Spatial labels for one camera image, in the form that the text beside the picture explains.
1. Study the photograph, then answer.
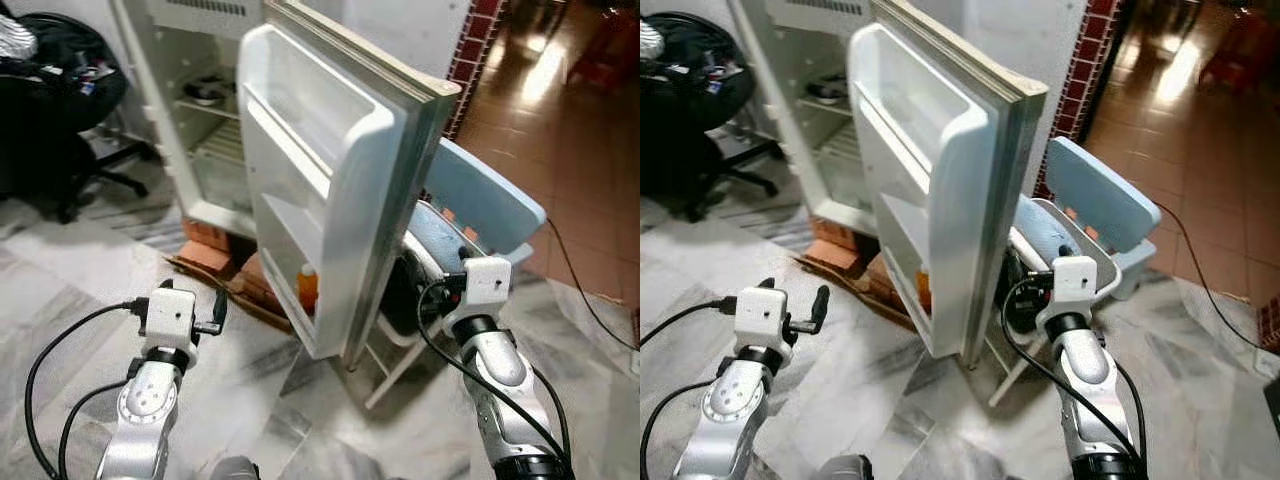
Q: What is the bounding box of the white metal frame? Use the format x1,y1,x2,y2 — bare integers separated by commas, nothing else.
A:
985,330,1041,406
355,320,431,411

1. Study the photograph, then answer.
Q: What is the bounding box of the light blue plastic chair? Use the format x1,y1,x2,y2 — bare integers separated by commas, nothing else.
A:
385,137,548,341
1000,135,1163,336

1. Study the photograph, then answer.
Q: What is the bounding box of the red brick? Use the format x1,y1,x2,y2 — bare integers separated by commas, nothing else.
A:
865,255,909,311
808,220,869,276
178,220,249,279
240,255,291,316

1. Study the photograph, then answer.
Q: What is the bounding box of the black floor cable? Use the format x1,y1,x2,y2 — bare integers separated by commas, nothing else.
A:
545,218,641,353
1150,200,1280,356

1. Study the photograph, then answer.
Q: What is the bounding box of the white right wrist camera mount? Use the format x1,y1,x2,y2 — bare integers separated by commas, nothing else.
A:
462,257,515,319
1035,256,1099,321

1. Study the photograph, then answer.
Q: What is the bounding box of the white fridge body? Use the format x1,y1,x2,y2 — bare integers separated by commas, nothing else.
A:
725,0,901,246
110,0,301,241

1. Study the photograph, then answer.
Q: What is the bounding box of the grey robot knee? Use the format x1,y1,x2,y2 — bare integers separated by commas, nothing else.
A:
818,455,873,480
208,455,263,480

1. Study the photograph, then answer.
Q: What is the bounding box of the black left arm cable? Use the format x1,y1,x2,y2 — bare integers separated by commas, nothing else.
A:
640,295,741,480
22,298,151,480

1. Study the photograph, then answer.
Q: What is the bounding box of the dark bowl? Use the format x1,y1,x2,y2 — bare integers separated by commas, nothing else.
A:
185,78,233,106
805,78,851,106

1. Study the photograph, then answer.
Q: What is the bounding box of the red plastic crate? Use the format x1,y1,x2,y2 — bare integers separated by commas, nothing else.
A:
1200,15,1280,93
572,8,641,93

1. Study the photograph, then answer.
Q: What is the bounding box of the white fridge door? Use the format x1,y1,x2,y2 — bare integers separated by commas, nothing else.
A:
848,0,1049,373
237,0,463,371

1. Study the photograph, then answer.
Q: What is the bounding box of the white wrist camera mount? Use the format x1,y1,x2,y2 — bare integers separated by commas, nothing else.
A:
462,257,515,319
1035,256,1099,321
733,285,793,351
140,285,199,363

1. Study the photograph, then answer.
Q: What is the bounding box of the black office chair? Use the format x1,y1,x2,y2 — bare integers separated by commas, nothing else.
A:
640,12,786,223
0,12,161,223

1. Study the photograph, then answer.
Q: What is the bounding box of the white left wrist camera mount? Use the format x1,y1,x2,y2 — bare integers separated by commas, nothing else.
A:
733,285,793,351
140,285,199,363

